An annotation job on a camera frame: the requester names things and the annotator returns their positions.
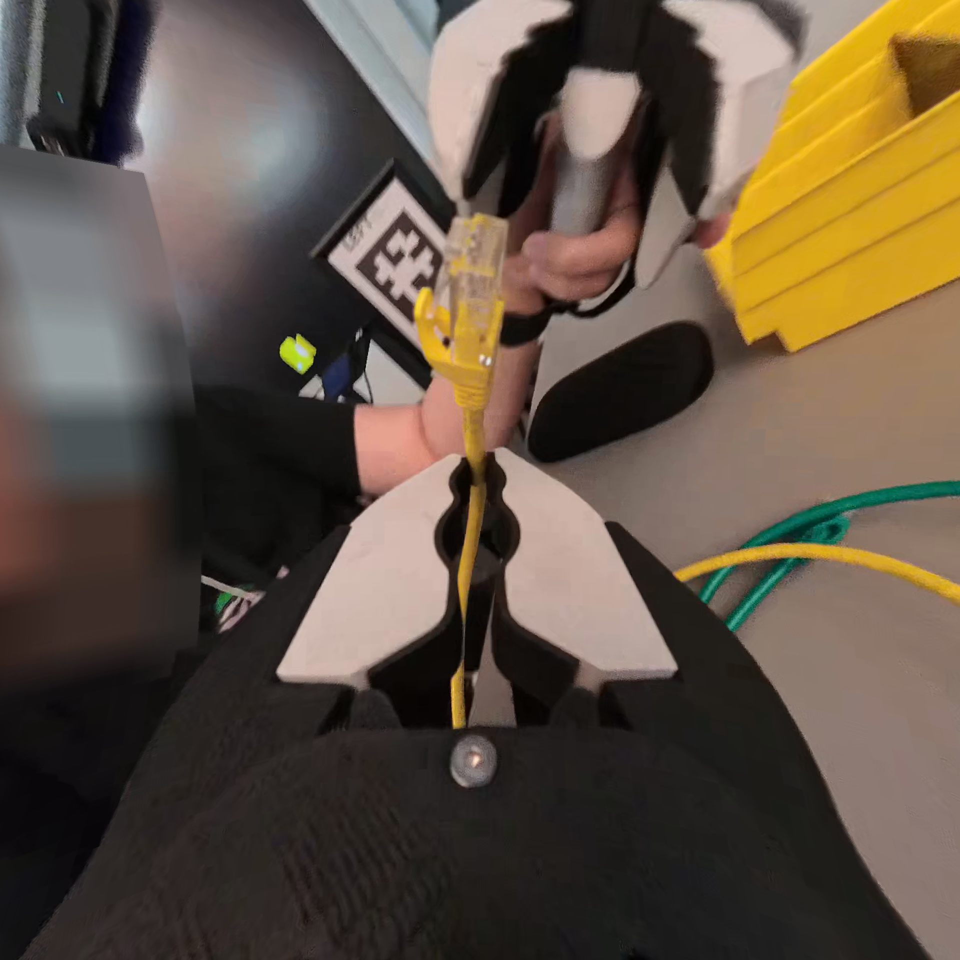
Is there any black white marker board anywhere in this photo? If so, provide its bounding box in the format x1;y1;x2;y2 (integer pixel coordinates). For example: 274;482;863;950
311;157;459;354

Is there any black oval pad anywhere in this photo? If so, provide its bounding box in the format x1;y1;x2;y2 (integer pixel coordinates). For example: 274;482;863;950
527;321;715;464

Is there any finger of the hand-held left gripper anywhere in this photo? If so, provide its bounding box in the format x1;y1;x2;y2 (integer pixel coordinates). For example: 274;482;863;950
636;0;807;290
427;0;579;204

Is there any yellow ethernet cable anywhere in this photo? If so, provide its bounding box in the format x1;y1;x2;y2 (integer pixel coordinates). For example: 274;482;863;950
414;213;960;732

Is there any green ethernet cable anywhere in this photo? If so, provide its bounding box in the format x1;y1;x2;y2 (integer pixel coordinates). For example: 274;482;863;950
697;480;960;635

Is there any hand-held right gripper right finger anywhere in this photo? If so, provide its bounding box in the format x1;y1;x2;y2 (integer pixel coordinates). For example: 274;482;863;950
487;448;680;685

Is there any yellow plastic bin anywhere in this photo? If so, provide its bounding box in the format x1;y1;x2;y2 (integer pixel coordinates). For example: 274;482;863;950
703;0;960;354

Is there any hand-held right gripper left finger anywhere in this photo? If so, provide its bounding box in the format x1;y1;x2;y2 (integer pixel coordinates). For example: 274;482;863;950
276;452;475;687

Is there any person's left hand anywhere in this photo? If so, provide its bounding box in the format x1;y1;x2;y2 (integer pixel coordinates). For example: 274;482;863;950
498;112;732;316

